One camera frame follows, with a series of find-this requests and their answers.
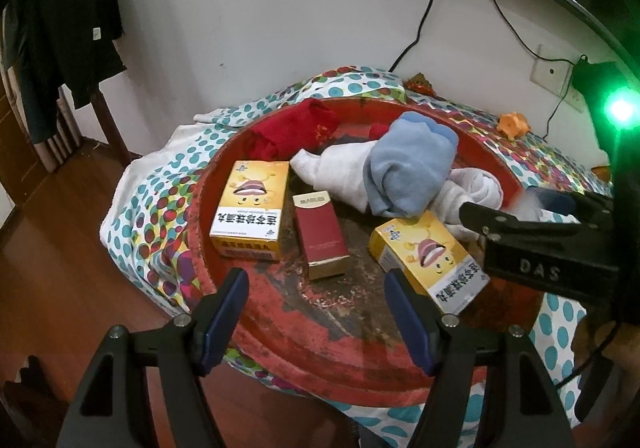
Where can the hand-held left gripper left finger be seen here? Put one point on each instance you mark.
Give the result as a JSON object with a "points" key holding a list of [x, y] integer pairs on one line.
{"points": [[225, 318]]}

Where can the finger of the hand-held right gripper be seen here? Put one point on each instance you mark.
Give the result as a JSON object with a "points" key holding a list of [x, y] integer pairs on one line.
{"points": [[500, 220], [560, 202]]}

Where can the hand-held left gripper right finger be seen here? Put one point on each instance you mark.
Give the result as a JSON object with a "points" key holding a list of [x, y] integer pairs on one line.
{"points": [[410, 323]]}

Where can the white sock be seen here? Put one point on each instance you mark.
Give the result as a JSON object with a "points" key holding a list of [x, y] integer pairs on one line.
{"points": [[335, 173], [475, 188]]}

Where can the red round tray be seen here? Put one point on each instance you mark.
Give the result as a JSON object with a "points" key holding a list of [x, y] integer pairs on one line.
{"points": [[350, 328]]}

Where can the yellow medicine box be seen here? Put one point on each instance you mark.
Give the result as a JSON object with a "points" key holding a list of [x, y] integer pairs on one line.
{"points": [[430, 258], [250, 208]]}

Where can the light blue sock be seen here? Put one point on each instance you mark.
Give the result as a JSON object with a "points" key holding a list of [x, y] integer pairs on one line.
{"points": [[405, 168]]}

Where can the red and gold box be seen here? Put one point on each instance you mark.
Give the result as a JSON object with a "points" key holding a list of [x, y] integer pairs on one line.
{"points": [[320, 233]]}

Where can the red sock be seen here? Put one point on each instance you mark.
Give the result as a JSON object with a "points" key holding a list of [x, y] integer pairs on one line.
{"points": [[295, 128]]}

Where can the orange toy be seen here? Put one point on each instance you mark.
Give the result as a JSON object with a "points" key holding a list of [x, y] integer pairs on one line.
{"points": [[514, 124]]}

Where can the polka dot blanket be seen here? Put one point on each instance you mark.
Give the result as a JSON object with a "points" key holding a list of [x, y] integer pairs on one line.
{"points": [[150, 208]]}

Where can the red orange snack wrapper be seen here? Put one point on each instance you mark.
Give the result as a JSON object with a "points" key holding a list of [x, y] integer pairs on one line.
{"points": [[419, 84]]}

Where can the wooden chair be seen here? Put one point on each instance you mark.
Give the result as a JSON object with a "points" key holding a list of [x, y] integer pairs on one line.
{"points": [[112, 128]]}

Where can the wooden cabinet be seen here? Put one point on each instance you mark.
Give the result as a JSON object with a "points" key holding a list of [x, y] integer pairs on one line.
{"points": [[10, 153]]}

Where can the dark hanging garment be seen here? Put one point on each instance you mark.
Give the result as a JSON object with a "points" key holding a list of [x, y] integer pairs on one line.
{"points": [[60, 28]]}

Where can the white wall outlet plate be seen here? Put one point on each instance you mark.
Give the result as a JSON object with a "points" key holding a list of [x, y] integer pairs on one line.
{"points": [[550, 68]]}

